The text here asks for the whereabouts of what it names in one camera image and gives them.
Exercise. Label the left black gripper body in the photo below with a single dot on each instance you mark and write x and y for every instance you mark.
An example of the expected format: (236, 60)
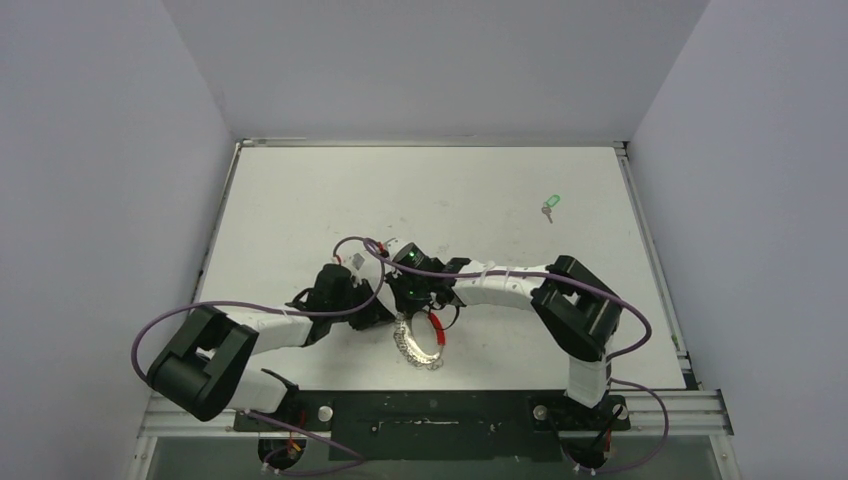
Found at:
(363, 318)

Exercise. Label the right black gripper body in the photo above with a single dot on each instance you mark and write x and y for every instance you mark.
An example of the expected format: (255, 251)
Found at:
(419, 291)

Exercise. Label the large keyring with small rings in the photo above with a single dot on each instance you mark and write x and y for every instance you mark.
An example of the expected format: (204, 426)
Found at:
(409, 347)

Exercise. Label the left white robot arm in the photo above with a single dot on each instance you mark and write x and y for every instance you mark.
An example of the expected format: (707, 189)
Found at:
(204, 367)

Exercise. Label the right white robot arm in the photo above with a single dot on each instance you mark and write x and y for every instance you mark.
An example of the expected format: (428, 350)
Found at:
(574, 305)

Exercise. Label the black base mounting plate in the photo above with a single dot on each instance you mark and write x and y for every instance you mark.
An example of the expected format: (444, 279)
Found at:
(429, 444)

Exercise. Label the key with green tag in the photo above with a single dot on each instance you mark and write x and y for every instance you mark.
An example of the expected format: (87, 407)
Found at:
(548, 205)

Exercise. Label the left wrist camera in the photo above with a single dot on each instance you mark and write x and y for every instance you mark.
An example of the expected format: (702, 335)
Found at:
(355, 262)

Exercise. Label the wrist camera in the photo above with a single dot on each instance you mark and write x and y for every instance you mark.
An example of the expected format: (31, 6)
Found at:
(355, 262)
(392, 248)

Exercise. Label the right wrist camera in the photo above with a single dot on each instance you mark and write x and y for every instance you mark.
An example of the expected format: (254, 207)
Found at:
(392, 248)

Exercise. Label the aluminium frame rail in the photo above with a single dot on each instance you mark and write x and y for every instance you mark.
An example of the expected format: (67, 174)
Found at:
(676, 412)

